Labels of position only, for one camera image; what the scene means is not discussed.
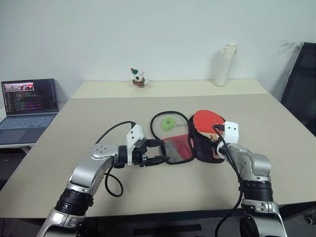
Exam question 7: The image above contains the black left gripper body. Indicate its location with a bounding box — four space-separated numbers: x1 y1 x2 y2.
131 139 150 168

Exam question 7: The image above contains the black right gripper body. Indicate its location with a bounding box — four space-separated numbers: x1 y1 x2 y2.
209 137 224 147

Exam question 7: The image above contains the black paddle case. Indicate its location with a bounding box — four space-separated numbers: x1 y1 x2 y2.
150 111 227 165

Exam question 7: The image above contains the red table tennis paddle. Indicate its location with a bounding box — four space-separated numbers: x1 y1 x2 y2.
192 109 227 158

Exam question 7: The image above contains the small plush dog toy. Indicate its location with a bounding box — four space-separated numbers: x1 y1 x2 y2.
129 67 149 89

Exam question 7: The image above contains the white water bottle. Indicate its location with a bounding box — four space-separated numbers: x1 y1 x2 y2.
214 42 238 87

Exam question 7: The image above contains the black chair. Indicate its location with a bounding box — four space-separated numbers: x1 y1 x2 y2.
279 41 316 137

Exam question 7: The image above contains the open grey laptop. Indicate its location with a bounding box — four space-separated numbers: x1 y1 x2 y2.
0 78 60 146

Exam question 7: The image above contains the white side desk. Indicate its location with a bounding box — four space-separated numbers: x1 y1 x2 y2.
0 141 38 155

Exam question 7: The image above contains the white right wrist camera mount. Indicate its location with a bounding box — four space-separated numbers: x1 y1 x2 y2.
223 120 240 144

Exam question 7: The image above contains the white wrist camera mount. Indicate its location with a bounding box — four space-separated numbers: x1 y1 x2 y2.
125 124 145 166
223 120 240 144

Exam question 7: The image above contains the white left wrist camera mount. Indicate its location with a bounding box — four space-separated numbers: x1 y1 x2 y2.
125 124 145 166

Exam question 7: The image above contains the green ring keychain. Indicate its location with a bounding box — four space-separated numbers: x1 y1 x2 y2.
160 118 190 132

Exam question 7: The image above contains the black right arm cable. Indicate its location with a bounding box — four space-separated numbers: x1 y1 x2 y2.
212 124 247 237

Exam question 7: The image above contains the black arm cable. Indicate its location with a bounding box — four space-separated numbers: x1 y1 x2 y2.
212 124 247 237
94 120 137 198

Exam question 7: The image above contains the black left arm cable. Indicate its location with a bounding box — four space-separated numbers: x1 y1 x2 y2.
94 120 137 198

